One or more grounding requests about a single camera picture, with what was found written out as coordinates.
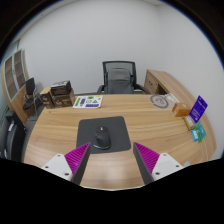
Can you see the blue small packet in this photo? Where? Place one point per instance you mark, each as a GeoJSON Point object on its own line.
{"type": "Point", "coordinates": [194, 135]}

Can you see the yellow-brown small packet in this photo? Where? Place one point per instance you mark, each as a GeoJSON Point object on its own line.
{"type": "Point", "coordinates": [189, 122]}

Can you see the purple standing card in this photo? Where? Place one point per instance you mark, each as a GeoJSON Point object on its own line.
{"type": "Point", "coordinates": [198, 109]}

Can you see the black visitor chair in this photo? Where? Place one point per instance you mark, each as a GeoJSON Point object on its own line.
{"type": "Point", "coordinates": [32, 97]}

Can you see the dark grey mouse pad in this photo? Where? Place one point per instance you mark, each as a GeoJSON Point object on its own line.
{"type": "Point", "coordinates": [120, 140]}

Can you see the round grey coaster paper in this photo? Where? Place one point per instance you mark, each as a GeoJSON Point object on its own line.
{"type": "Point", "coordinates": [159, 101]}

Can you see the white sheet with coloured shapes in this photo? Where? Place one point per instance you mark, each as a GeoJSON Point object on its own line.
{"type": "Point", "coordinates": [88, 101]}

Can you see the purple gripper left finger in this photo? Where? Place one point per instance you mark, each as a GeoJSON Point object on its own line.
{"type": "Point", "coordinates": [70, 166]}

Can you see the black computer mouse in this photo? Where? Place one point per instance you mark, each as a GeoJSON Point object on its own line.
{"type": "Point", "coordinates": [102, 138]}

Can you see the wooden side cabinet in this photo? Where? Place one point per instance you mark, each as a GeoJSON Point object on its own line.
{"type": "Point", "coordinates": [163, 83]}

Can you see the small orange cardboard box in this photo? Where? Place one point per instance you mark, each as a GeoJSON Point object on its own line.
{"type": "Point", "coordinates": [181, 109]}

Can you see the brown cardboard box bottom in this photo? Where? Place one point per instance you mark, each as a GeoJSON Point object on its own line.
{"type": "Point", "coordinates": [64, 100]}

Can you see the wooden glass-door cabinet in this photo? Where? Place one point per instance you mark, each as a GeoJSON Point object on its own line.
{"type": "Point", "coordinates": [14, 75]}

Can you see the brown cardboard box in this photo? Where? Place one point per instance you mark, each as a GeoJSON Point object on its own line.
{"type": "Point", "coordinates": [64, 100]}
{"type": "Point", "coordinates": [46, 97]}

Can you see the black mesh office chair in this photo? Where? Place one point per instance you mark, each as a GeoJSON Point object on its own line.
{"type": "Point", "coordinates": [120, 78]}

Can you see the small white round object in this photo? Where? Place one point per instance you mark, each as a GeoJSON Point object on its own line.
{"type": "Point", "coordinates": [186, 164]}

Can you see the dark cardboard box top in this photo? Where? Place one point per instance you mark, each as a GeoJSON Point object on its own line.
{"type": "Point", "coordinates": [61, 88]}

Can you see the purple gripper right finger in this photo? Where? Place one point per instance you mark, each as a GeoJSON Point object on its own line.
{"type": "Point", "coordinates": [154, 166]}

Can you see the green packet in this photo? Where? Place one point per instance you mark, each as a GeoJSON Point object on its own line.
{"type": "Point", "coordinates": [200, 131]}

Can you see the brown cardboard box left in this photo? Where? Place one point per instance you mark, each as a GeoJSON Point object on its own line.
{"type": "Point", "coordinates": [46, 97]}

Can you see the black leather sofa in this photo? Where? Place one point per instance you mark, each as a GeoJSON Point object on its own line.
{"type": "Point", "coordinates": [12, 136]}

